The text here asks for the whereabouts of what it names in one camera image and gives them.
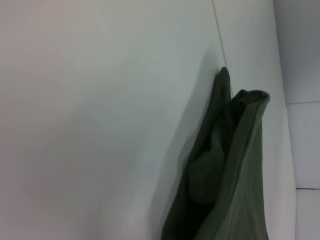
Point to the dark green t-shirt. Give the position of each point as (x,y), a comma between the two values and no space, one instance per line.
(240,162)

